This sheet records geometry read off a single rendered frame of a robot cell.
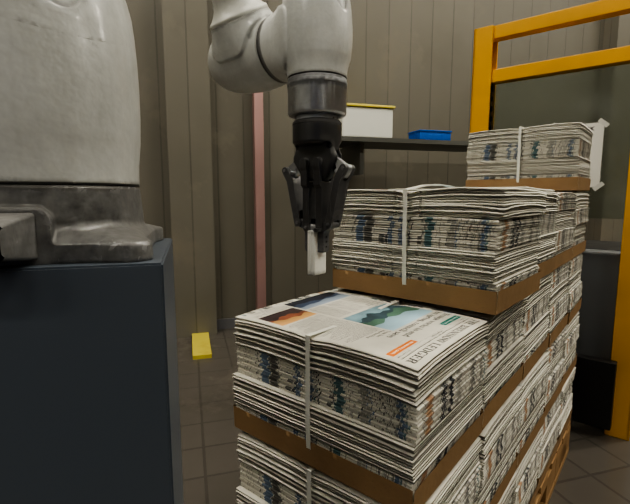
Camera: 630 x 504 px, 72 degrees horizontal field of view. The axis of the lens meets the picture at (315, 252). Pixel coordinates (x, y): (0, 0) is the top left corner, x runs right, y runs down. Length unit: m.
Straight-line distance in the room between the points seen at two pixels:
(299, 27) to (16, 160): 0.43
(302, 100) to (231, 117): 2.83
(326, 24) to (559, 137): 1.18
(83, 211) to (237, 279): 3.14
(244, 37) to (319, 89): 0.17
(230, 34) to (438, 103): 3.41
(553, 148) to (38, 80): 1.55
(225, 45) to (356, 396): 0.58
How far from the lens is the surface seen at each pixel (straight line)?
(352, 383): 0.67
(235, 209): 3.42
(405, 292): 0.91
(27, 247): 0.35
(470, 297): 0.85
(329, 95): 0.65
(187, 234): 3.26
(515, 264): 0.94
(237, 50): 0.76
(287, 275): 3.54
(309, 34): 0.66
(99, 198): 0.38
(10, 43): 0.38
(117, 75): 0.40
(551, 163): 1.71
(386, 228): 0.92
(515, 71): 2.36
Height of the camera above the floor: 1.05
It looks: 7 degrees down
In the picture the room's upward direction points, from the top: straight up
